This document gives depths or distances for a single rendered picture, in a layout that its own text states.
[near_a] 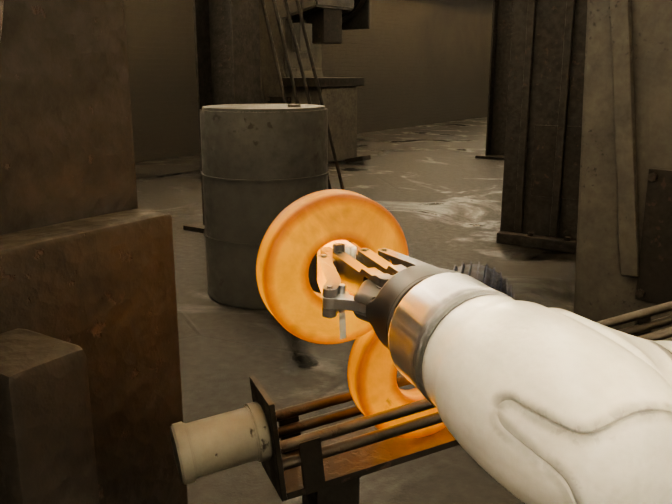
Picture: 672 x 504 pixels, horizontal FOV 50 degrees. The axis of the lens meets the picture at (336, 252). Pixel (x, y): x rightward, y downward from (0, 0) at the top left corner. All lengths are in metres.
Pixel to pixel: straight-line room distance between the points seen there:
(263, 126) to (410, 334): 2.61
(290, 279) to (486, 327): 0.30
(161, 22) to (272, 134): 6.15
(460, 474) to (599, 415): 1.64
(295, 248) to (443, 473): 1.39
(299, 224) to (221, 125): 2.46
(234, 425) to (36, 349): 0.20
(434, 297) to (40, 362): 0.33
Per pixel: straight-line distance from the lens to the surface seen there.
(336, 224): 0.69
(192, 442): 0.72
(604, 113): 2.94
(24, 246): 0.74
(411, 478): 1.97
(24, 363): 0.64
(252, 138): 3.07
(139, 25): 8.89
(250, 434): 0.73
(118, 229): 0.80
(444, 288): 0.50
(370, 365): 0.75
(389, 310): 0.53
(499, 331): 0.43
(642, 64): 2.88
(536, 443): 0.39
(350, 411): 0.82
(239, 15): 4.68
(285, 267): 0.69
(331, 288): 0.58
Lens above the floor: 1.03
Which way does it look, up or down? 14 degrees down
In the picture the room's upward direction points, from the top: straight up
